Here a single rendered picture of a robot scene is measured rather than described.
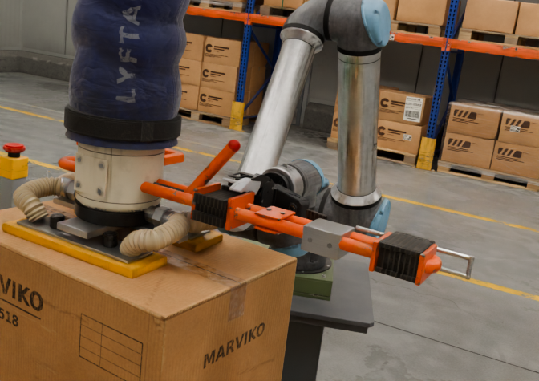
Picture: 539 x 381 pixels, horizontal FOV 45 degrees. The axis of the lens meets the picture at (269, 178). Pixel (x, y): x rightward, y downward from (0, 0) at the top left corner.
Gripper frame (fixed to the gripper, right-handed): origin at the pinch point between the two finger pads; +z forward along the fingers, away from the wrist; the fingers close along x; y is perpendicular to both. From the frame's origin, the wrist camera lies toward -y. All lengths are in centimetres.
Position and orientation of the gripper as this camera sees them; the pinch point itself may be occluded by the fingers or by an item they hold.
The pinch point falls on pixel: (234, 208)
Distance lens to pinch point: 119.7
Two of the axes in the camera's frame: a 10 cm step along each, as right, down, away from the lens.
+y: -8.7, -2.2, 4.3
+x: 1.2, -9.6, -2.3
